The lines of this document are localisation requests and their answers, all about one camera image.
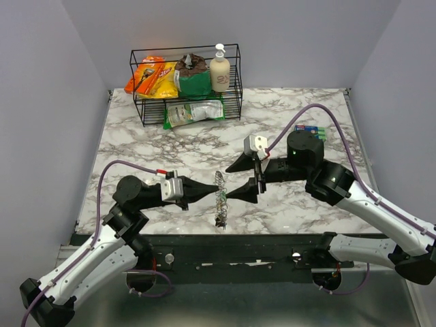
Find blue green sponge pack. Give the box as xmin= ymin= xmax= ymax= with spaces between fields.
xmin=294 ymin=125 xmax=326 ymax=142

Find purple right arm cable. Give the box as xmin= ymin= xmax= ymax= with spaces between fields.
xmin=265 ymin=103 xmax=436 ymax=241

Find black wire rack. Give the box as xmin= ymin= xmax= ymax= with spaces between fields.
xmin=129 ymin=43 xmax=243 ymax=126

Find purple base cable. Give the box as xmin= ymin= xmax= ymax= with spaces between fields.
xmin=126 ymin=268 xmax=174 ymax=298
xmin=318 ymin=262 xmax=371 ymax=296

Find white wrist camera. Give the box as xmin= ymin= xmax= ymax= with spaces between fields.
xmin=243 ymin=134 xmax=269 ymax=161
xmin=156 ymin=170 xmax=184 ymax=203

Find orange razor package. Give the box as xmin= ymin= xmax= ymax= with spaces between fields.
xmin=124 ymin=56 xmax=165 ymax=97

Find green white snack bag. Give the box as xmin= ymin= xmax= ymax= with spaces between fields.
xmin=163 ymin=99 xmax=225 ymax=130

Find aluminium frame rail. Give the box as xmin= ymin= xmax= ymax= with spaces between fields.
xmin=342 ymin=87 xmax=417 ymax=272

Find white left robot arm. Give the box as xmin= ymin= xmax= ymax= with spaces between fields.
xmin=20 ymin=173 xmax=219 ymax=326

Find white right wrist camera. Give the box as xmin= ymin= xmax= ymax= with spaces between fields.
xmin=243 ymin=134 xmax=269 ymax=161

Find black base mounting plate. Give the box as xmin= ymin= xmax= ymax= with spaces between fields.
xmin=146 ymin=233 xmax=354 ymax=284

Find cream pump soap bottle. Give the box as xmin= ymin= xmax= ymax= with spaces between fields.
xmin=210 ymin=44 xmax=230 ymax=93

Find green tagged key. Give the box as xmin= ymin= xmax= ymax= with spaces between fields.
xmin=217 ymin=191 xmax=227 ymax=203

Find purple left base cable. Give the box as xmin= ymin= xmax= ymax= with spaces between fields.
xmin=126 ymin=268 xmax=174 ymax=298

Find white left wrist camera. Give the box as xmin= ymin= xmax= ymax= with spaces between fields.
xmin=156 ymin=170 xmax=184 ymax=203

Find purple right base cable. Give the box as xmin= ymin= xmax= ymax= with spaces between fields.
xmin=318 ymin=262 xmax=371 ymax=296

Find green brown paper bag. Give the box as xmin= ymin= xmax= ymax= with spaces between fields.
xmin=174 ymin=53 xmax=212 ymax=99

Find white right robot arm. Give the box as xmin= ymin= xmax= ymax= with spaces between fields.
xmin=225 ymin=130 xmax=435 ymax=285

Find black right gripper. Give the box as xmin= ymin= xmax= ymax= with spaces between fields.
xmin=225 ymin=150 xmax=310 ymax=204

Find yellow snack bag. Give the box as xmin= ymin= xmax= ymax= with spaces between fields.
xmin=146 ymin=62 xmax=178 ymax=99

